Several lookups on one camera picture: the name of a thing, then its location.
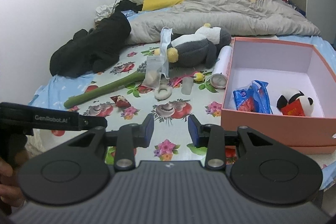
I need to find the white spray can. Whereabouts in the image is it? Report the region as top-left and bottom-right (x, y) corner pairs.
(210, 46), (232, 89)

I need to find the grey duvet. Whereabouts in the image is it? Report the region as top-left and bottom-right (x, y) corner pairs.
(127, 0), (320, 44)

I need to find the pink cardboard box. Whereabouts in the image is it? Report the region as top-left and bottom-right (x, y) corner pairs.
(221, 38), (335, 154)

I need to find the white fluffy ring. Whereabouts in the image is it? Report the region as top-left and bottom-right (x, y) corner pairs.
(153, 84), (173, 101)

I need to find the white cloth pile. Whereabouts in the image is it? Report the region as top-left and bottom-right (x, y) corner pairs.
(94, 5), (114, 23)

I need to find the red foil packet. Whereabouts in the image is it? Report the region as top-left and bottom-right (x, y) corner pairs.
(280, 99), (305, 117)

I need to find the black clothing pile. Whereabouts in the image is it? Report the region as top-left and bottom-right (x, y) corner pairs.
(50, 12), (131, 78)

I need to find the light blue bedsheet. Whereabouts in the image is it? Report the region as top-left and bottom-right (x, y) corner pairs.
(27, 0), (336, 193)

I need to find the green massage hammer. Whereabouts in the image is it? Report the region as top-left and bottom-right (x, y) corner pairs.
(64, 61), (147, 109)

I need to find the blue snack bag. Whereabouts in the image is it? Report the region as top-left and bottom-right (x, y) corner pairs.
(232, 80), (273, 114)

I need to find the person left hand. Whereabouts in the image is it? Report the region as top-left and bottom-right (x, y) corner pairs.
(1, 148), (29, 208)

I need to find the grey white penguin plush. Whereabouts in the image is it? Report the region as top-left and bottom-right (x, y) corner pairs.
(166, 23), (231, 68)

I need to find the small translucent cup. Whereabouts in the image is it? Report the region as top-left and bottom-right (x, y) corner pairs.
(181, 77), (194, 95)

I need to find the pink feather toy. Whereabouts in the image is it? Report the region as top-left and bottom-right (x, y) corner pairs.
(173, 71), (206, 88)

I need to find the blue surgical mask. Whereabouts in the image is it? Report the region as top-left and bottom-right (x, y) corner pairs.
(159, 27), (173, 79)

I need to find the small panda plush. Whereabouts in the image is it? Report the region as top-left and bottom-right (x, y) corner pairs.
(276, 88), (314, 117)

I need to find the clear zip bag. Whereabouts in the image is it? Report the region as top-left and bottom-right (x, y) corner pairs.
(142, 56), (169, 89)

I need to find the red triangular wrapper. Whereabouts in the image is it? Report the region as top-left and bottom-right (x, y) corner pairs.
(111, 95), (131, 109)

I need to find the floral plastic mat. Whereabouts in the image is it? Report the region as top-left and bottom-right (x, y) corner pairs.
(31, 44), (224, 161)

